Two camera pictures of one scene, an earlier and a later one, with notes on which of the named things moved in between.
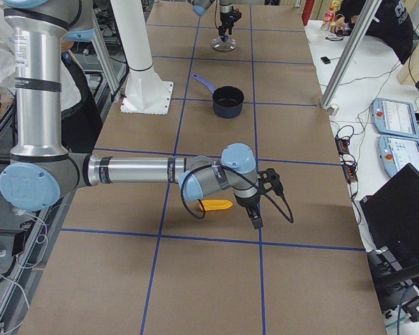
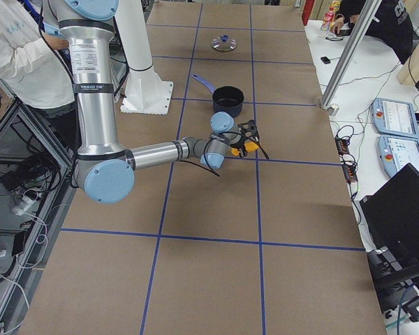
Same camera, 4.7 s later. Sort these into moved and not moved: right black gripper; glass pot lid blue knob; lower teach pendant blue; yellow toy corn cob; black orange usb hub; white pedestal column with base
Moved: yellow toy corn cob; right black gripper
Not moved: lower teach pendant blue; black orange usb hub; glass pot lid blue knob; white pedestal column with base
